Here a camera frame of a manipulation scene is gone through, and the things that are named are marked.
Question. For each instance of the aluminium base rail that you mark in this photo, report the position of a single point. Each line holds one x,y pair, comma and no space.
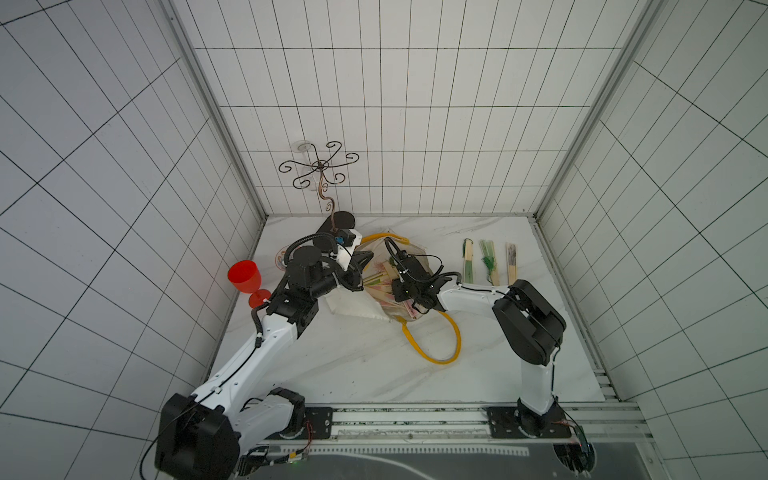
414,426

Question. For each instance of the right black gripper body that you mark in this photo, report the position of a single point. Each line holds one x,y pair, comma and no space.
410,279

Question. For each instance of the light green folding fan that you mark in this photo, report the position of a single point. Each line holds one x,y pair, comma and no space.
467,254

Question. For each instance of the black scrolled metal stand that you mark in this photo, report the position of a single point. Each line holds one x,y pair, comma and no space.
323,174

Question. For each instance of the white canvas tote bag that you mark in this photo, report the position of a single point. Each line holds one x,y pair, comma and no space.
385,295

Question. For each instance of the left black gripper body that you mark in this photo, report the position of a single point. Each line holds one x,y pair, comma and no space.
333,275

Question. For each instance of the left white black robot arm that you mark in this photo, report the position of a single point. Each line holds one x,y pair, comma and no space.
279,323

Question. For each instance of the red plastic goblet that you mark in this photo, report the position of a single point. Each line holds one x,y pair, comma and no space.
246,278

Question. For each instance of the grey pink folding fan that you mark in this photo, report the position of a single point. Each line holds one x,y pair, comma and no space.
511,262

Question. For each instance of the green tasselled folding fan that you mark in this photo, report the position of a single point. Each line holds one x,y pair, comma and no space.
489,260

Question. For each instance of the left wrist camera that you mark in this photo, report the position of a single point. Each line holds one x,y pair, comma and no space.
347,240

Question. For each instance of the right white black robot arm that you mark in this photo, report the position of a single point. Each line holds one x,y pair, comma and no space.
533,329

